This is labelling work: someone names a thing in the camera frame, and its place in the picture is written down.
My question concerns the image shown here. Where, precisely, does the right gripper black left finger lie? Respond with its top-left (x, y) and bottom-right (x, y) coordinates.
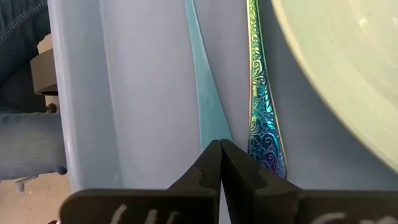
top-left (58, 139), bottom-right (223, 224)

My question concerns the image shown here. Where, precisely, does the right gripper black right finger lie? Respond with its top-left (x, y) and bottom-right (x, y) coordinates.
top-left (220, 139), bottom-right (398, 224)

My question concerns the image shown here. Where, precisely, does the iridescent ornate metal fork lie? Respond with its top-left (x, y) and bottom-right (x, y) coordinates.
top-left (246, 0), bottom-right (288, 180)

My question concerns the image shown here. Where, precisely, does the thin blue utensil handle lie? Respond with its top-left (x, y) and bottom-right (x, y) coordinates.
top-left (183, 0), bottom-right (233, 152)

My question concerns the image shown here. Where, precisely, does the pale green ceramic plate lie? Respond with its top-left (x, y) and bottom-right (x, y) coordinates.
top-left (271, 0), bottom-right (398, 175)

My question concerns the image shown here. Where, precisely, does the light blue plastic tray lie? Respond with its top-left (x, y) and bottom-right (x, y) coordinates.
top-left (46, 0), bottom-right (398, 224)

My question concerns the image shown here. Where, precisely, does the person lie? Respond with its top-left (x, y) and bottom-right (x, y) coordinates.
top-left (0, 0), bottom-right (68, 182)

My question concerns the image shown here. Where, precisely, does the beige round chair part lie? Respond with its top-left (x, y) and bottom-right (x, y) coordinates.
top-left (30, 33), bottom-right (60, 114)

